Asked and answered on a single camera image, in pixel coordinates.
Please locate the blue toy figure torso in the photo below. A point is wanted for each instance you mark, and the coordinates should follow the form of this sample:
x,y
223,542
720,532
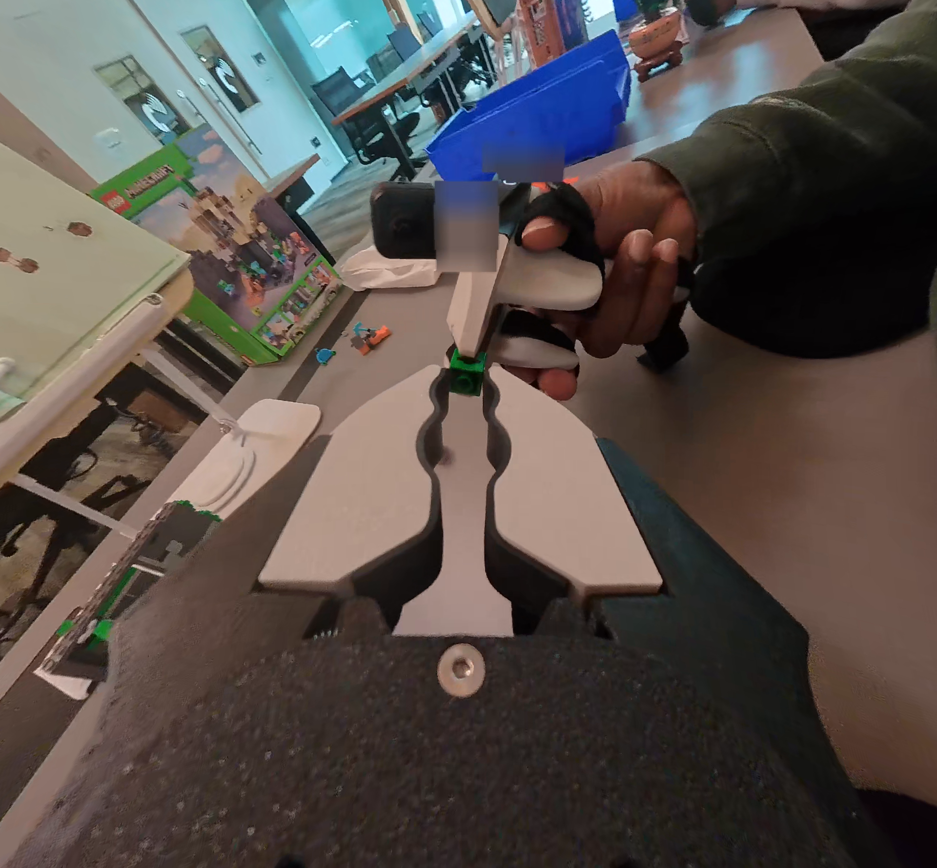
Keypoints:
x,y
325,356

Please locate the wood-edged background desk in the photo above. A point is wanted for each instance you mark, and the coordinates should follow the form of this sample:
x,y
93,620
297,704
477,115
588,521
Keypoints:
x,y
410,66

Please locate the brick flower pot model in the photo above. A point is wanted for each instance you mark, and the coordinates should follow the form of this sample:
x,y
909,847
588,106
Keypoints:
x,y
655,34

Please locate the person's right hand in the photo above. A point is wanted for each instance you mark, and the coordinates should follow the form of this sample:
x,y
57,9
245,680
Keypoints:
x,y
644,238

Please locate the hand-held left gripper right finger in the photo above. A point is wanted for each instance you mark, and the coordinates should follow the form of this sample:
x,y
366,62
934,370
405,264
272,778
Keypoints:
x,y
571,509

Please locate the green cube brick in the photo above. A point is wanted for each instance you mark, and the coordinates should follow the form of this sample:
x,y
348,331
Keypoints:
x,y
467,370

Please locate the blue plastic bin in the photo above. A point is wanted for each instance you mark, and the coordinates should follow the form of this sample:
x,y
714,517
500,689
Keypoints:
x,y
542,107

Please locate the person's right forearm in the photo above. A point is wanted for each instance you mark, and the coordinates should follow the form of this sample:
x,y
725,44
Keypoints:
x,y
805,151

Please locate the grey desk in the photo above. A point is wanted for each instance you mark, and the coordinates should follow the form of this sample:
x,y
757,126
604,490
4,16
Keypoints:
x,y
732,443

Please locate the small orange brick figure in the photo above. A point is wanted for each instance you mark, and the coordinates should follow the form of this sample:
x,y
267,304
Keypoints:
x,y
377,335

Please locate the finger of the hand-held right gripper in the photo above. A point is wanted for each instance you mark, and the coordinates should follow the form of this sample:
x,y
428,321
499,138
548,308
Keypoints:
x,y
472,312

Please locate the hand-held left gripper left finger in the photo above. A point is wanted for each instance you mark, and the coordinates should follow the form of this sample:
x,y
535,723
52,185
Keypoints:
x,y
351,509

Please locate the green toy box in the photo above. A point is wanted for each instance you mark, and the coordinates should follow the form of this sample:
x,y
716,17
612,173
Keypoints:
x,y
241,246

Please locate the orange box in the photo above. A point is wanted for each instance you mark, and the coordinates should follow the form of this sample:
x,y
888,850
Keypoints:
x,y
542,19

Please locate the grey brick building model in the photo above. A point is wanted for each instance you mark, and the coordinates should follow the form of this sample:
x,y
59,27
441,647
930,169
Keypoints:
x,y
168,531

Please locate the white paper bag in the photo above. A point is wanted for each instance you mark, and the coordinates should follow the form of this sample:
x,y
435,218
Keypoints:
x,y
388,271

